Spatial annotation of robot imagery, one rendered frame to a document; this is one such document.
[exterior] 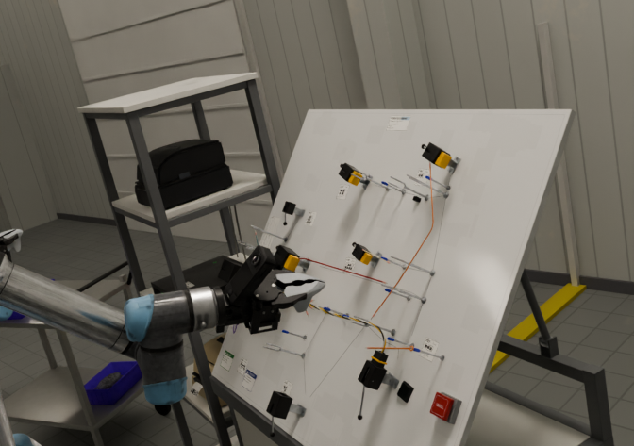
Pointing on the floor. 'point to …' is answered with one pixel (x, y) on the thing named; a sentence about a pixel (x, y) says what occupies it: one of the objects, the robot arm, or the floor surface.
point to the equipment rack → (193, 90)
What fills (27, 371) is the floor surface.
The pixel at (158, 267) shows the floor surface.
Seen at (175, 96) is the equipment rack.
